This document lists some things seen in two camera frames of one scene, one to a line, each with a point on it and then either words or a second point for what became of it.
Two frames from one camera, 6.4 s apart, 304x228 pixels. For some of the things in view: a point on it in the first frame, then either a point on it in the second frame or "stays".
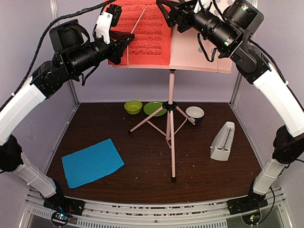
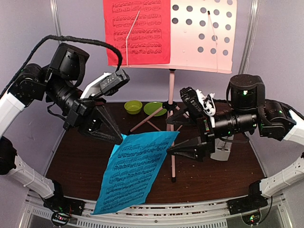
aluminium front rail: x=205 y=215 stays
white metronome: x=221 y=145 stays
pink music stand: x=187 y=51 stays
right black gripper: x=183 y=9 to x=206 y=133
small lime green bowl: x=133 y=107 stays
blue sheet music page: x=92 y=163 to x=135 y=164
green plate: x=150 y=108 stays
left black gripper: x=118 y=49 to x=80 y=113
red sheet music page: x=152 y=42 stays
